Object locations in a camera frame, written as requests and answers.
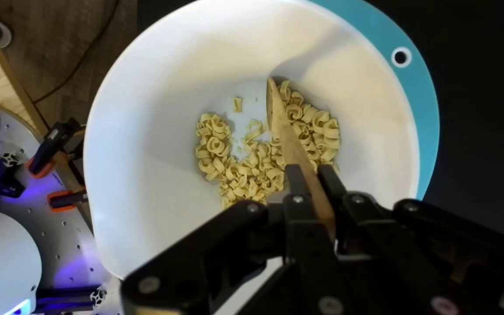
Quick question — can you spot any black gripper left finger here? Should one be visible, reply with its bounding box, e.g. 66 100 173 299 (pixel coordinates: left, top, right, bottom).
119 163 346 315

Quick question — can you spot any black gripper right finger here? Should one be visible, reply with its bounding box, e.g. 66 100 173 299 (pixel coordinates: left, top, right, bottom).
318 163 504 315

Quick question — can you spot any light wooden spoon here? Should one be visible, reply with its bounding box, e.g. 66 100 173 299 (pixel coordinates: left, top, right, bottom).
264 75 337 242

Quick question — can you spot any white mixing bowl teal rim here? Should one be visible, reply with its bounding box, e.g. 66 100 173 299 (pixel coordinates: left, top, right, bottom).
82 0 441 280

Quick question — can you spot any yellow macaroni pasta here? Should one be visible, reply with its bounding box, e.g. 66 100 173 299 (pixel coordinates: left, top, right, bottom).
194 77 343 208

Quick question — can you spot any black orange clamp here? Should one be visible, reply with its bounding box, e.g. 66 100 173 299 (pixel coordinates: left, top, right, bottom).
47 189 91 212
26 119 84 177

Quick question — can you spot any grey metal base plate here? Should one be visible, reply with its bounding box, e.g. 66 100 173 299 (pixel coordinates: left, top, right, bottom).
0 102 126 315

